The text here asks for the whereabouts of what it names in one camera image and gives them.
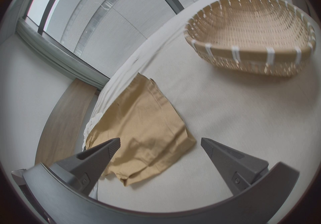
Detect window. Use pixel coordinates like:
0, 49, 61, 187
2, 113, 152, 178
24, 0, 226, 85

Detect tan shorts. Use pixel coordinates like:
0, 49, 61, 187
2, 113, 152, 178
85, 72, 197, 187

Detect round woven basket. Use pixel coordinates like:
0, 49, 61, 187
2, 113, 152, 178
184, 0, 316, 78

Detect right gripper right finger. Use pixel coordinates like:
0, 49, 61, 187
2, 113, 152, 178
201, 138, 269, 197

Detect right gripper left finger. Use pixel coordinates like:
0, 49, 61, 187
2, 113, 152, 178
50, 138, 121, 197

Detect bed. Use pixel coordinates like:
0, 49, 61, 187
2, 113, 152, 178
35, 0, 321, 213

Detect white garment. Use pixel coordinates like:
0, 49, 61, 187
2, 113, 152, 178
81, 111, 106, 151

